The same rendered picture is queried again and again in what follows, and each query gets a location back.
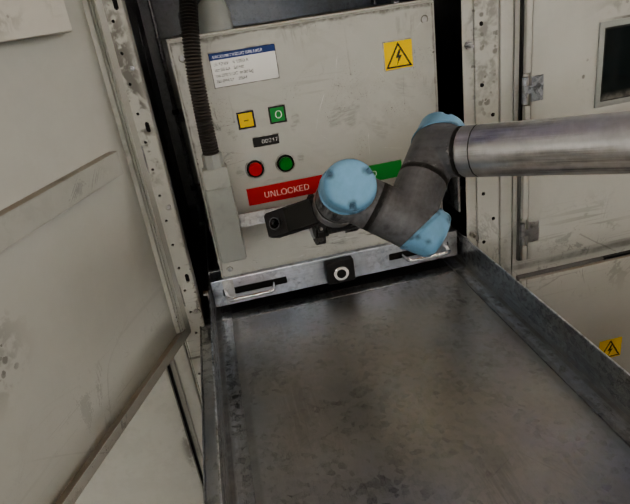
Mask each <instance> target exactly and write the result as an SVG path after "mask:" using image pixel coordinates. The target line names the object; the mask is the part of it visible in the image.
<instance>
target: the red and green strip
mask: <svg viewBox="0 0 630 504"><path fill-rule="evenodd" d="M401 166H402V164H401V160H396V161H391V162H386V163H381V164H375V165H370V166H369V167H370V169H371V170H372V171H373V173H374V175H375V177H376V178H377V179H379V180H384V179H389V178H394V177H397V175H398V173H399V171H400V168H401ZM321 177H322V175H318V176H313V177H308V178H303V179H298V180H292V181H287V182H282V183H277V184H272V185H267V186H261V187H256V188H251V189H246V191H247V196H248V201H249V206H252V205H257V204H262V203H267V202H273V201H278V200H283V199H288V198H293V197H298V196H303V195H308V194H313V193H316V190H317V188H318V185H319V181H320V179H321Z"/></svg>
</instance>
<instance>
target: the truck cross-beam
mask: <svg viewBox="0 0 630 504"><path fill-rule="evenodd" d="M447 245H448V246H449V247H450V250H451V252H450V253H449V254H448V257H450V256H455V255H457V231H456V230H455V229H454V228H453V227H452V226H450V228H449V231H448V233H447ZM401 253H403V254H404V255H405V256H406V257H408V258H417V257H422V256H419V255H417V254H415V253H412V252H410V251H407V250H405V249H400V247H398V246H396V245H394V244H392V243H390V242H389V243H384V244H379V245H375V246H370V247H365V248H360V249H356V250H351V251H346V252H341V253H337V254H332V255H327V256H323V257H318V258H313V259H308V260H304V261H299V262H294V263H289V264H285V265H280V266H275V267H271V268H266V269H261V270H256V271H252V272H247V273H242V274H237V275H233V276H228V277H223V278H222V276H221V272H220V271H217V272H212V273H210V284H211V288H212V293H213V297H214V301H215V305H216V307H221V306H225V305H227V301H226V297H225V293H224V289H223V284H222V281H226V280H231V279H232V280H233V284H234V289H235V293H236V296H241V295H246V294H251V293H255V292H260V291H264V290H268V289H271V288H272V281H275V282H276V288H275V290H274V291H273V292H272V293H268V294H264V295H260V296H255V297H251V298H246V299H241V300H237V302H238V303H239V302H244V301H248V300H253V299H257V298H262V297H267V296H271V295H276V294H280V293H285V292H290V291H294V290H299V289H303V288H308V287H313V286H317V285H322V284H326V283H328V282H327V280H326V273H325V266H324V261H326V260H331V259H336V258H340V257H345V256H351V257H352V258H353V261H354V269H355V277H358V276H363V275H368V274H372V273H377V272H381V271H386V270H391V269H395V268H400V267H404V266H409V265H414V264H418V263H423V262H427V261H432V260H437V259H438V257H435V258H430V259H425V260H421V261H416V262H408V261H406V260H404V259H403V258H402V257H401V256H400V254H401Z"/></svg>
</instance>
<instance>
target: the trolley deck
mask: <svg viewBox="0 0 630 504"><path fill-rule="evenodd" d="M233 329H234V337H235V345H236V353H237V361H238V369H239V376H240V384H241V392H242V400H243V408H244V416H245V423H246V431H247V439H248V447H249V455H250V463H251V471H252V478H253V486H254V494H255V502H256V504H630V447H629V446H628V445H627V444H626V443H625V442H624V441H623V440H622V439H621V438H620V437H619V436H618V435H617V434H616V433H615V432H614V431H613V430H612V429H611V428H610V427H609V426H608V425H607V424H606V423H605V422H604V421H603V420H602V419H601V418H600V417H599V416H598V415H597V414H596V413H595V412H594V411H593V410H592V409H591V408H590V407H589V406H588V405H587V404H586V403H585V402H584V401H583V400H582V399H581V398H580V397H579V396H578V395H577V394H576V393H575V392H574V391H573V390H572V389H571V388H570V387H569V386H568V385H567V384H566V383H565V382H564V381H563V380H562V379H561V378H560V377H559V376H558V375H557V374H556V373H555V372H554V371H553V370H552V369H551V368H550V367H549V366H548V365H547V364H546V363H545V362H544V361H543V360H542V359H541V358H540V357H539V356H538V355H537V354H536V353H535V352H534V351H533V350H532V349H531V348H530V347H529V346H528V345H527V344H526V343H525V342H524V341H523V340H522V339H521V338H520V337H519V336H518V335H517V334H516V333H515V332H514V331H513V330H512V329H511V328H510V327H509V326H508V325H507V324H506V323H505V322H504V321H503V320H502V319H501V318H500V317H499V316H498V315H497V314H496V313H495V312H494V311H493V310H492V309H491V308H490V307H489V306H488V305H487V304H486V303H485V302H484V301H483V300H482V299H481V298H480V297H479V296H478V295H477V294H476V293H475V292H474V291H473V290H472V289H471V288H470V287H469V286H468V285H467V284H466V283H465V282H464V281H463V280H462V279H461V278H460V277H459V276H458V275H457V274H456V273H455V272H450V273H446V274H441V275H437V276H432V277H428V278H423V279H419V280H414V281H410V282H405V283H400V284H396V285H391V286H387V287H382V288H378V289H373V290H369V291H364V292H360V293H355V294H351V295H346V296H342V297H337V298H333V299H328V300H324V301H319V302H315V303H310V304H306V305H301V306H297V307H292V308H288V309H283V310H279V311H274V312H270V313H265V314H261V315H256V316H252V317H247V318H243V319H238V320H234V321H233ZM200 362H201V407H202V453H203V499H204V504H220V500H219V481H218V463H217V445H216V426H215V408H214V390H213V371H212V353H211V334H210V326H206V327H201V326H200Z"/></svg>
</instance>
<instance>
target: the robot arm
mask: <svg viewBox="0 0 630 504"><path fill-rule="evenodd" d="M588 174H630V111H622V112H611V113H600V114H589V115H578V116H567V117H555V118H544V119H533V120H522V121H511V122H500V123H489V124H477V125H466V126H465V124H464V123H463V121H462V120H461V119H459V118H458V117H457V116H455V115H453V114H449V115H448V114H445V113H444V112H434V113H430V114H428V115H427V116H425V117H424V118H423V119H422V121H421V123H420V125H419V127H418V129H417V131H416V132H415V133H414V135H413V137H412V139H411V145H410V147H409V149H408V152H407V154H406V157H405V159H404V161H403V164H402V166H401V168H400V171H399V173H398V175H397V178H396V180H395V183H394V185H393V186H392V185H390V184H388V183H386V182H383V181H381V180H379V179H377V178H376V177H375V175H374V173H373V171H372V170H371V169H370V167H369V166H368V165H366V164H365V163H364V162H362V161H359V160H356V159H343V160H340V161H338V162H336V163H334V164H333V165H332V166H330V167H329V169H328V170H327V171H325V173H324V174H323V175H322V177H321V179H320V181H319V185H318V188H317V190H316V193H315V195H314V194H308V196H307V199H305V200H302V201H300V202H297V203H294V204H291V205H288V206H285V207H282V208H280V209H277V210H274V211H271V212H268V213H266V214H265V215H264V219H265V224H266V228H267V232H268V236H269V237H270V238H281V237H284V236H287V235H290V234H293V233H296V232H299V231H303V230H306V229H309V231H310V234H311V236H312V238H313V240H314V242H315V244H316V245H321V244H325V243H326V236H329V234H332V233H337V232H342V231H345V233H349V232H353V231H358V230H359V229H364V230H366V231H367V232H369V233H372V234H374V235H376V236H378V237H380V238H382V239H384V240H386V241H388V242H390V243H392V244H394V245H396V246H398V247H400V249H405V250H407V251H410V252H412V253H415V254H417V255H419V256H422V257H430V256H432V255H433V254H434V253H435V252H436V251H437V250H438V249H439V248H440V246H441V245H442V243H443V241H444V240H445V238H446V236H447V233H448V231H449V228H450V222H451V216H450V214H448V213H447V212H445V211H444V210H443V209H442V208H440V209H439V207H440V205H441V202H442V199H443V197H444V194H445V191H446V189H447V186H448V183H449V181H450V178H452V177H498V176H543V175H588Z"/></svg>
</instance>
